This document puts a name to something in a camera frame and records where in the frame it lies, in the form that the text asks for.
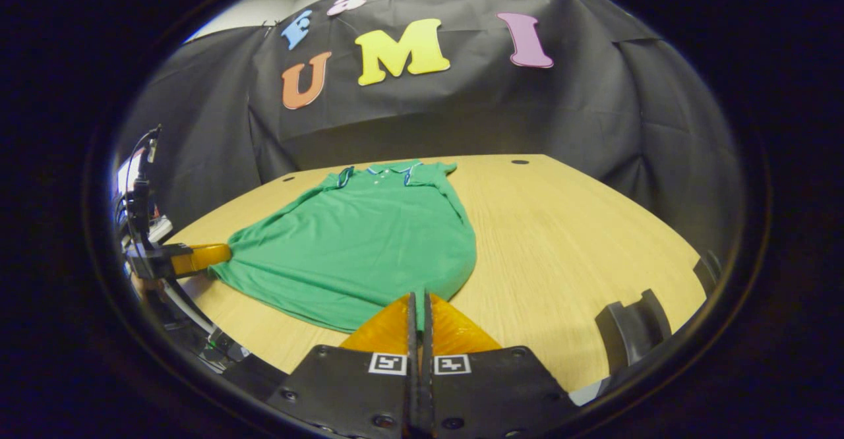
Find green T-shirt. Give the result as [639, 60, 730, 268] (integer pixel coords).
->
[210, 160, 477, 333]

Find black backdrop cloth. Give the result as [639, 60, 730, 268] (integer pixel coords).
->
[115, 0, 742, 262]

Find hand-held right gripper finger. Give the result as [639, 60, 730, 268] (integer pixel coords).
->
[422, 292, 581, 439]
[267, 292, 421, 439]

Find computer monitor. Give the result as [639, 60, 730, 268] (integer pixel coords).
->
[117, 156, 142, 196]

